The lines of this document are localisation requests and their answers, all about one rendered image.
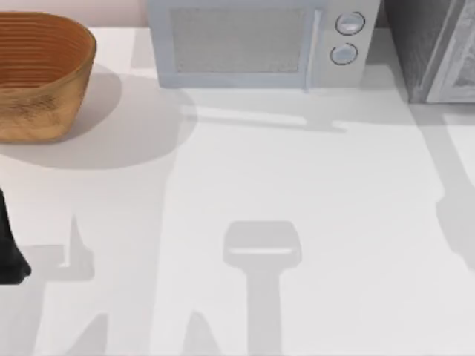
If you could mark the microwave oven door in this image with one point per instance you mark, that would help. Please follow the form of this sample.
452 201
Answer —
237 41

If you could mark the pale microwave oven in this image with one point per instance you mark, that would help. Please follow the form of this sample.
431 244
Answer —
352 78

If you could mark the round microwave knob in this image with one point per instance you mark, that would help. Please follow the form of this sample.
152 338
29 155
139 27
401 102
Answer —
344 54
349 23

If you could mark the brown wooden basket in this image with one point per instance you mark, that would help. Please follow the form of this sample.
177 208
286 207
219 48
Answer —
41 74

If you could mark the grey cabinet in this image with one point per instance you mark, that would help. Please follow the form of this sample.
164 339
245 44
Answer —
419 48

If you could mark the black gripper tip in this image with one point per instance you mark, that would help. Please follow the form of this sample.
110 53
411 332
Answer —
9 256

